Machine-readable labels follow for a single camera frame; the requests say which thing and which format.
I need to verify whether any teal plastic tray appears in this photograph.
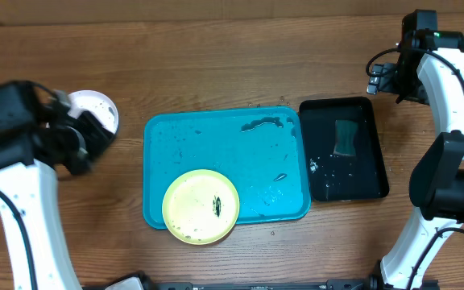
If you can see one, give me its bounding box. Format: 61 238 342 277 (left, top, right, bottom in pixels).
143 106 311 230

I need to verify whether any pink speckled plate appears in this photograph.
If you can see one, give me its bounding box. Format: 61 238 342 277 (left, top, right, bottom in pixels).
46 89 119 139

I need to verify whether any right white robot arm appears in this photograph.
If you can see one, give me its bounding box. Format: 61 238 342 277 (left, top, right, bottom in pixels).
363 28 464 289

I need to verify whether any yellow plate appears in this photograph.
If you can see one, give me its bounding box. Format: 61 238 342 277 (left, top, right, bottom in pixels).
162 169 240 245

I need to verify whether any green scouring sponge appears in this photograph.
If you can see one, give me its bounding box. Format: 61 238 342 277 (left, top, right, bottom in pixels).
333 120 358 156

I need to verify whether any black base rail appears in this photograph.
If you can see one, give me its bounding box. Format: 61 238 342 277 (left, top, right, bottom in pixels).
81 273 441 290

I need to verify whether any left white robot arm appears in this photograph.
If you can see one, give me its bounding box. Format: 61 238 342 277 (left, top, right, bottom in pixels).
0 110 118 289

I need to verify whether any black water tray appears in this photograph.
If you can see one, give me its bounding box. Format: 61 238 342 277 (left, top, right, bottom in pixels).
299 97 389 202

